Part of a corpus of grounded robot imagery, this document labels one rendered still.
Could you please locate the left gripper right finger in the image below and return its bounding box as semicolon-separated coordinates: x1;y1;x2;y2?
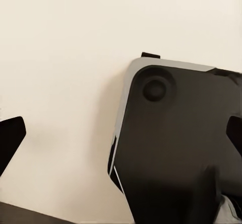
226;116;242;156

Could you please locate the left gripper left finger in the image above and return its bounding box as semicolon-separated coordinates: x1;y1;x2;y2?
0;116;26;176

